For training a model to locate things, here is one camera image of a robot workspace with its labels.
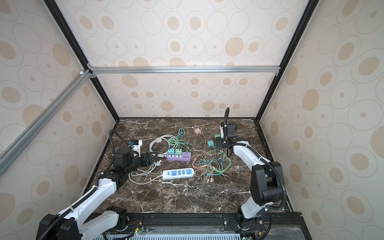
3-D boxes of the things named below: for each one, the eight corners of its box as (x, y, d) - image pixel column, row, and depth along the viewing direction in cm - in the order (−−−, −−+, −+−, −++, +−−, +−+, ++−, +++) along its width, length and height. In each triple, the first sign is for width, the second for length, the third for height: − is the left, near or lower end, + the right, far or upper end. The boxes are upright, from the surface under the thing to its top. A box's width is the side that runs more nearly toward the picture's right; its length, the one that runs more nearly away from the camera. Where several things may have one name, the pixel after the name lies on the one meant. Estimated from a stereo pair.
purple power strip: (167, 160, 98) (166, 158, 95) (167, 154, 101) (167, 152, 98) (191, 160, 98) (191, 158, 95) (191, 154, 101) (191, 152, 98)
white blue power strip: (163, 179, 90) (162, 177, 87) (163, 173, 93) (162, 170, 90) (194, 176, 92) (194, 174, 89) (193, 169, 94) (193, 167, 92)
